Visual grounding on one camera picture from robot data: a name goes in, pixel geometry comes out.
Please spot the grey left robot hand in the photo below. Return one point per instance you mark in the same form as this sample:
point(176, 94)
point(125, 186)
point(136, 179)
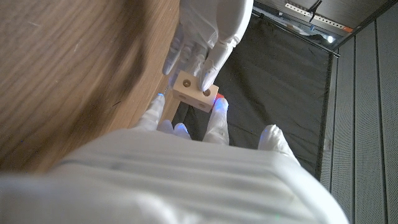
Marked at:
point(211, 28)

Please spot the grey perforated panel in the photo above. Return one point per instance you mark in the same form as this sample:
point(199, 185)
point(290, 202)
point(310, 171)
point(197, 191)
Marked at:
point(363, 130)

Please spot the black backdrop curtain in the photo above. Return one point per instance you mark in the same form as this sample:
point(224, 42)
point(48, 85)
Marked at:
point(273, 90)

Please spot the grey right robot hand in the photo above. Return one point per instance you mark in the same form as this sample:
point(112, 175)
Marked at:
point(186, 180)

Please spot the red-headed wooden screw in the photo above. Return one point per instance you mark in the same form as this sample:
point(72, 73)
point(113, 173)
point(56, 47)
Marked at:
point(219, 95)

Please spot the black backdrop stand pole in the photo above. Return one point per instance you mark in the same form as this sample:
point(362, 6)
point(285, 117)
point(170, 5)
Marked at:
point(295, 34)

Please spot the wooden block with holes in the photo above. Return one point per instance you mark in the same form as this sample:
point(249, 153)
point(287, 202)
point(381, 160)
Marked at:
point(195, 91)

